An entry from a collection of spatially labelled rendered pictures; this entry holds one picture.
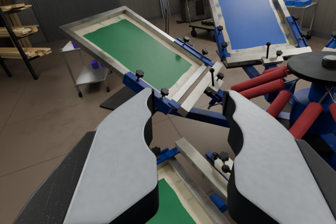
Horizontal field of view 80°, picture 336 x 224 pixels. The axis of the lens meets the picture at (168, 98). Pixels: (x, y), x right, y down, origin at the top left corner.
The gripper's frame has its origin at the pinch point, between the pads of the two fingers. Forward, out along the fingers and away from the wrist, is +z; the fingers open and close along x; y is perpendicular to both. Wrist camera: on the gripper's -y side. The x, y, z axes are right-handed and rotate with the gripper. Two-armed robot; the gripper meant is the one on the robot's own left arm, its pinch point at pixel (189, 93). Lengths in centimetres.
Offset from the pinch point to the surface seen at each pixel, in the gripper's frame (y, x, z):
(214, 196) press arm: 73, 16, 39
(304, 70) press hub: 29, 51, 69
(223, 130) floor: 161, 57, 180
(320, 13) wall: 77, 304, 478
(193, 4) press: 104, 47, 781
